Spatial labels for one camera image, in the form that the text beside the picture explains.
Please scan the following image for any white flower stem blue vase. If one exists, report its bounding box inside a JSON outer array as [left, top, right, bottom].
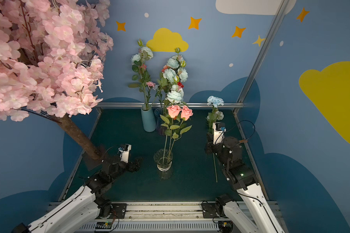
[[127, 39, 156, 111]]

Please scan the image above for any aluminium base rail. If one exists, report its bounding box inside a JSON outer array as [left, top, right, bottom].
[[46, 200, 289, 233]]

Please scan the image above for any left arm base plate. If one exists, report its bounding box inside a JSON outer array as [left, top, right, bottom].
[[104, 203, 127, 219]]

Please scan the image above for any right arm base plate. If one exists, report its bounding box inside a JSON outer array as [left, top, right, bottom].
[[201, 202, 220, 219]]

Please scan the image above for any purple ribbed glass vase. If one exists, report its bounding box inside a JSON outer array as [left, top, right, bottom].
[[154, 107, 167, 136]]

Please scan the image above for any aluminium frame back bar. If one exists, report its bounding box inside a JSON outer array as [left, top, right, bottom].
[[95, 101, 245, 110]]

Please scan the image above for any clear ribbed glass vase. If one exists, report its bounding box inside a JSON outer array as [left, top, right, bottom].
[[154, 149, 173, 180]]

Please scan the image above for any blue carnation stem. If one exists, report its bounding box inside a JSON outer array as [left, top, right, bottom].
[[205, 96, 225, 182]]

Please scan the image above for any pink cherry blossom tree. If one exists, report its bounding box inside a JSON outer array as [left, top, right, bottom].
[[0, 1, 114, 160]]

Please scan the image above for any light blue ceramic vase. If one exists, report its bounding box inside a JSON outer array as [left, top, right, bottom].
[[141, 104, 156, 132]]

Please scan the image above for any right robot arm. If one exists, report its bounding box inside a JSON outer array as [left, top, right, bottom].
[[205, 131, 284, 233]]

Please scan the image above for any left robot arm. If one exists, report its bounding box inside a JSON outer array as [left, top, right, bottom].
[[12, 156, 142, 233]]

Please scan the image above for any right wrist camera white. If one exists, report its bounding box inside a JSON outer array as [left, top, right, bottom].
[[212, 122, 226, 145]]

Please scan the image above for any aluminium frame corner post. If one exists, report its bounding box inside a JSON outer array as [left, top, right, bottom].
[[233, 0, 290, 116]]

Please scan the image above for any pink rose stem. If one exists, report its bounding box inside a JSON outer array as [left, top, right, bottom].
[[160, 103, 193, 152]]

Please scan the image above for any blue rose stem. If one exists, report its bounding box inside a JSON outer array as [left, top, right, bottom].
[[207, 110, 224, 133]]

